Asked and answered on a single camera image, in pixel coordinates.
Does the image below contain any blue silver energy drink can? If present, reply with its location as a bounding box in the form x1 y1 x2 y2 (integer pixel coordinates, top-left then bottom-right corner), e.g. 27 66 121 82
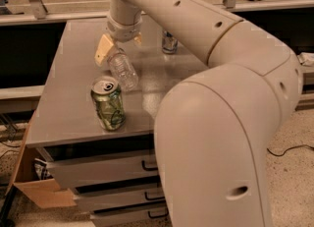
162 30 178 54

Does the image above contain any grey drawer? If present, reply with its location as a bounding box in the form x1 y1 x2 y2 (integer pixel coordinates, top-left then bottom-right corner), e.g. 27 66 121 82
47 150 158 188
74 183 165 211
90 200 169 227

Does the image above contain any cardboard box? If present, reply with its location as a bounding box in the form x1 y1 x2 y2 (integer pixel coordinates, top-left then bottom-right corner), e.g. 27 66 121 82
9 115 76 208

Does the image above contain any grey metal railing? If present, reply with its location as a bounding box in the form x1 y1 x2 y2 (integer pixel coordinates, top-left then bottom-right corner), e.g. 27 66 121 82
0 0 314 26

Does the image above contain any snack bag in box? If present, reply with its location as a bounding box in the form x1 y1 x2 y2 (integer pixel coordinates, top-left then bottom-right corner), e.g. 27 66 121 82
33 158 52 180

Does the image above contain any bottom grey drawer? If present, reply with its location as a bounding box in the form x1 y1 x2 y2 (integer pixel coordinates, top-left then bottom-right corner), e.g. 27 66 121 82
90 200 169 227

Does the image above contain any middle grey drawer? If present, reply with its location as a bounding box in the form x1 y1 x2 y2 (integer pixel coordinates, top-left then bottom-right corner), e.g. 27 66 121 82
74 183 165 211

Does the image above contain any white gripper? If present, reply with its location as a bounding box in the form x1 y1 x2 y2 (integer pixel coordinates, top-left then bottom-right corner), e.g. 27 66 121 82
94 14 142 66

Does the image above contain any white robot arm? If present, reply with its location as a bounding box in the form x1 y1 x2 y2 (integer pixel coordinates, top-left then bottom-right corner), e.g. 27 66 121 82
108 0 303 227

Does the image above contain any green soda can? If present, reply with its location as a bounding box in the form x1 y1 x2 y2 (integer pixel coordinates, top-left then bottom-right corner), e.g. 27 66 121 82
90 76 126 131

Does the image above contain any black floor cable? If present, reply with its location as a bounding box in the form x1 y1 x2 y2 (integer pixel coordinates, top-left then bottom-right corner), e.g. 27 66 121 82
266 143 314 158

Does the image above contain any top grey drawer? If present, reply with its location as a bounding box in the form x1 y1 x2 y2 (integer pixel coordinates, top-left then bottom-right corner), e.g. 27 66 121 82
47 150 158 188

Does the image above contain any grey drawer cabinet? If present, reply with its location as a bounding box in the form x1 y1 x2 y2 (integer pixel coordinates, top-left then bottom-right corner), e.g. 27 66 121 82
25 14 210 227

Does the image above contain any clear plastic water bottle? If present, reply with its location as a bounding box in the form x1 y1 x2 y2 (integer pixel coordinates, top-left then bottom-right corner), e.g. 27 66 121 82
107 49 138 91

